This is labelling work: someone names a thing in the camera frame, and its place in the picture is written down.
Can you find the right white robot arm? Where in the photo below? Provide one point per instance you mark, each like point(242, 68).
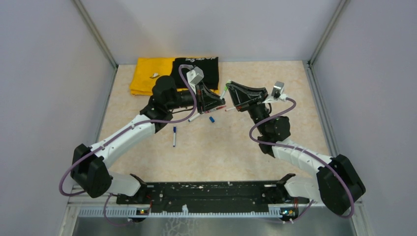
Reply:
point(333, 180)

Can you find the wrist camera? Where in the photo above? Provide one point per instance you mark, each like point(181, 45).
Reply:
point(277, 93)
point(194, 76)

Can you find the green black pen cap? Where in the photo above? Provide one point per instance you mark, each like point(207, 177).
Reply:
point(227, 85)

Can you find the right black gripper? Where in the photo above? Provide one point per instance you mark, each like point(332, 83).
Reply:
point(249, 105)

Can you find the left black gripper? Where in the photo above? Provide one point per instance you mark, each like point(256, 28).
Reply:
point(200, 99)

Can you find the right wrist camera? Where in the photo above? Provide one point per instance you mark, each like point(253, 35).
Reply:
point(277, 93)

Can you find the yellow folded shirt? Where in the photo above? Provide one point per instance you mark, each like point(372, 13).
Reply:
point(147, 71)

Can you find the red gel pen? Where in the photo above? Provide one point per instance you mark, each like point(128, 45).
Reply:
point(215, 109)

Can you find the black folded shirt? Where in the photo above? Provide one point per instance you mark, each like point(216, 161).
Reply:
point(209, 67)

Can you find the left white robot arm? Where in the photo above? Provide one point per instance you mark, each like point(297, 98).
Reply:
point(92, 163)

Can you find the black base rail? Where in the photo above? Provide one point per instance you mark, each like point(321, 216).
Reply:
point(217, 199)

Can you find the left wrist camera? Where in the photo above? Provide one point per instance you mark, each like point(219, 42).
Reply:
point(194, 76)

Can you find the large white blue marker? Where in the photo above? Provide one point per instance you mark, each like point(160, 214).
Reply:
point(194, 117)

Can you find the white blue-ended marker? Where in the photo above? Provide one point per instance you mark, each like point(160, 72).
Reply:
point(174, 136)

